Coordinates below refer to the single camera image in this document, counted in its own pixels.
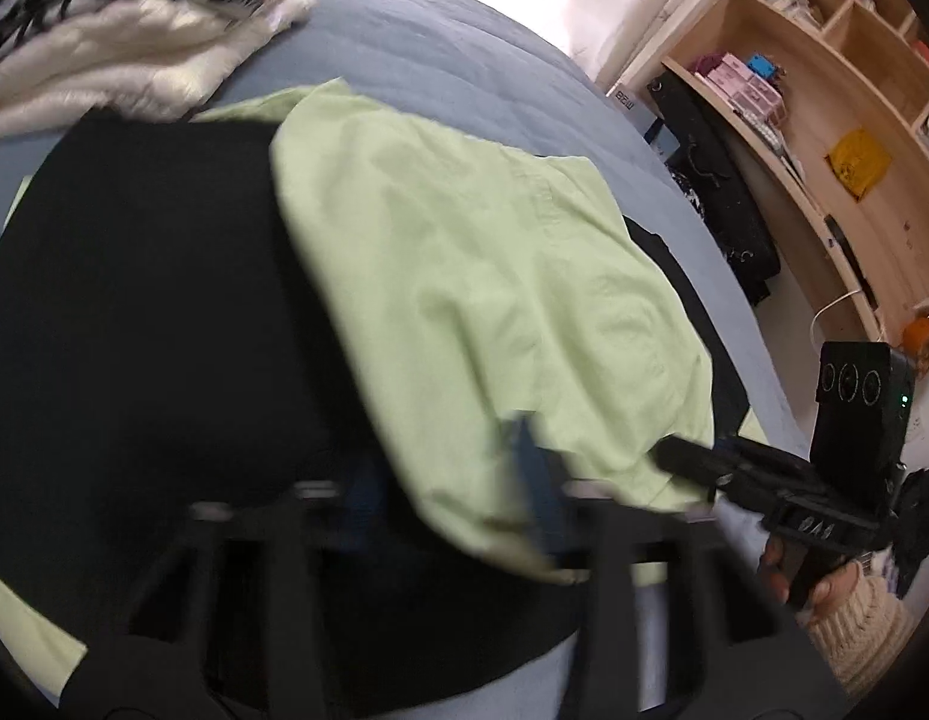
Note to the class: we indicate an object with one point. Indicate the black bag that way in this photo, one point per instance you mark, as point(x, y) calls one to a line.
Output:
point(711, 172)

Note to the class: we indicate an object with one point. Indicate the black pants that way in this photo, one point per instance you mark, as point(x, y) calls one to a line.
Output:
point(134, 352)

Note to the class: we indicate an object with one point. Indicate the yellow bag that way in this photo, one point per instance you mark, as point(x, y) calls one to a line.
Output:
point(858, 161)

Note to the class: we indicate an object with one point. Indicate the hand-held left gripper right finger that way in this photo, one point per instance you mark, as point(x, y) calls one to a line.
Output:
point(535, 480)

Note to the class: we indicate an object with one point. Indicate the wooden shelf unit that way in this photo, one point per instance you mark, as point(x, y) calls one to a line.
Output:
point(809, 112)

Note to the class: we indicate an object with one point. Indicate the person's right hand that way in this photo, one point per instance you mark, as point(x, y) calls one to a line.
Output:
point(831, 591)

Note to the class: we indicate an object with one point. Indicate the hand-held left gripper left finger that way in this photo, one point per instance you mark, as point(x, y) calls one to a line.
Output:
point(359, 502)

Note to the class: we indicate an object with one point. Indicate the white box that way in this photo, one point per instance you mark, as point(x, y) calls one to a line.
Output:
point(635, 103)

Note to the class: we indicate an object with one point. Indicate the orange object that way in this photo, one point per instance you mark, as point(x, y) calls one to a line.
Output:
point(919, 331)

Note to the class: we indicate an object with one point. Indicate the small blue object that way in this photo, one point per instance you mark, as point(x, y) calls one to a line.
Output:
point(762, 66)

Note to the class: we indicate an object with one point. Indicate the blue bed blanket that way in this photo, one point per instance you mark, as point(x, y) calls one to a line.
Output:
point(449, 60)

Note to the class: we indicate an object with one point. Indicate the cream satin garment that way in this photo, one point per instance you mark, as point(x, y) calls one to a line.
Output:
point(97, 67)

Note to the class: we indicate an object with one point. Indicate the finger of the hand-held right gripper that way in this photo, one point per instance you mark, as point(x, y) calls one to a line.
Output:
point(771, 465)
point(704, 469)

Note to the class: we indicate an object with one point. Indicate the pink box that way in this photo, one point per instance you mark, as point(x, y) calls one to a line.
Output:
point(726, 69)
point(760, 96)

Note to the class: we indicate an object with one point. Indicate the light green shirt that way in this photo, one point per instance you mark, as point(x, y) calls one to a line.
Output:
point(472, 300)

